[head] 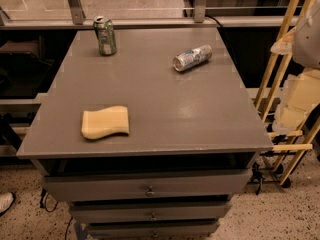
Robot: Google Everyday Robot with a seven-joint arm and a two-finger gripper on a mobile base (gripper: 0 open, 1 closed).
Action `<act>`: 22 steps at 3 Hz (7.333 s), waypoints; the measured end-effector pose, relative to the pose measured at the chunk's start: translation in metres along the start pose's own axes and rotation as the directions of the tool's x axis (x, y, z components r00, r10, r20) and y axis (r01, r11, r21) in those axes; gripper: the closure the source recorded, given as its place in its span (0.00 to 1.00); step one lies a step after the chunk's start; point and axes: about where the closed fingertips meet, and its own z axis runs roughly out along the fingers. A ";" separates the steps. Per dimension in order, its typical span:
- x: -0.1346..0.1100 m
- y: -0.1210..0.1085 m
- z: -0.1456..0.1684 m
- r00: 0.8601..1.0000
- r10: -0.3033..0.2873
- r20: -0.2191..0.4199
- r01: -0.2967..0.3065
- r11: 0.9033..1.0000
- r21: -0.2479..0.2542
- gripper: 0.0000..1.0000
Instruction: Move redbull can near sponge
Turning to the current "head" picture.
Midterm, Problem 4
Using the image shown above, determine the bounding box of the wooden yellow rack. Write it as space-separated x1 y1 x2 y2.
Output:
254 0 320 188

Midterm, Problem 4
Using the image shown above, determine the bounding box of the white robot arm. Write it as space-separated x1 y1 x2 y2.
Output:
271 2 320 134

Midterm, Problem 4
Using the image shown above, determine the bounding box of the top drawer metal knob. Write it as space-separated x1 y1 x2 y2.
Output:
145 186 156 197

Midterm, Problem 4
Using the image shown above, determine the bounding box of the black floor cable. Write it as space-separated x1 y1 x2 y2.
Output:
39 187 74 240

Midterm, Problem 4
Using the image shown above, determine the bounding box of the white shoe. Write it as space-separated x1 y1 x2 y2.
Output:
0 192 15 216

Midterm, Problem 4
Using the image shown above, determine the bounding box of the middle drawer metal knob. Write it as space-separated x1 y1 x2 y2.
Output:
150 213 158 221

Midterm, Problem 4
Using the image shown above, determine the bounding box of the grey drawer cabinet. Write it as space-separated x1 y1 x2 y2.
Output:
18 27 272 240

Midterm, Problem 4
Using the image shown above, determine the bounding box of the silver blue redbull can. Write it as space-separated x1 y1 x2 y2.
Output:
173 45 212 72

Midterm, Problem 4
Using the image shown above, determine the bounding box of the green soda can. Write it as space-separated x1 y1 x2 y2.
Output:
93 16 117 56

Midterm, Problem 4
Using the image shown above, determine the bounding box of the black power cable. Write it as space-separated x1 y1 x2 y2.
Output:
204 14 239 68

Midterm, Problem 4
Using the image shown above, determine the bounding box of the yellow sponge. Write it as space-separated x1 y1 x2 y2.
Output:
81 106 129 140

